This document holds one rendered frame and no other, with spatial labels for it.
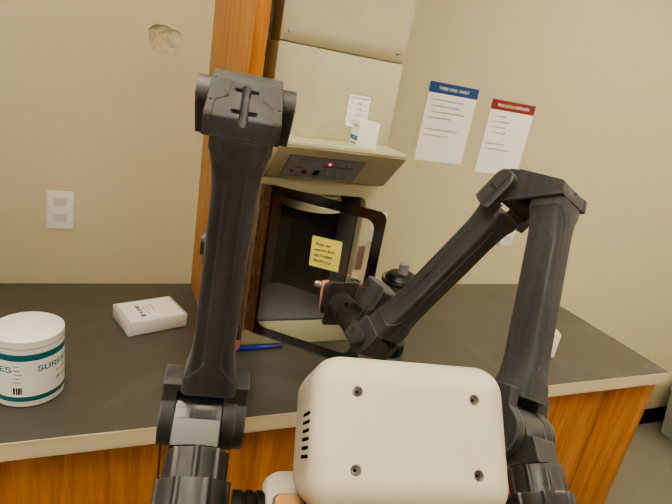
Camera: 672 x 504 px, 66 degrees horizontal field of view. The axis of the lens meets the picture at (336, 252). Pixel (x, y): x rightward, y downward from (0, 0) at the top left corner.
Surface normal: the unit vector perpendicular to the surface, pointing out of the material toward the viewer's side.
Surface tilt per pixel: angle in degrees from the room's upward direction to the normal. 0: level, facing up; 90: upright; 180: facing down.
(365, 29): 90
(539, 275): 64
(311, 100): 90
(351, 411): 48
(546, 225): 71
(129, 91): 90
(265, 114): 24
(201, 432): 37
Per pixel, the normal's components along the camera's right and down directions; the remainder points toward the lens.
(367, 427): 0.21, -0.37
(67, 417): 0.17, -0.93
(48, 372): 0.83, 0.32
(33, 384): 0.61, 0.36
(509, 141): 0.37, 0.36
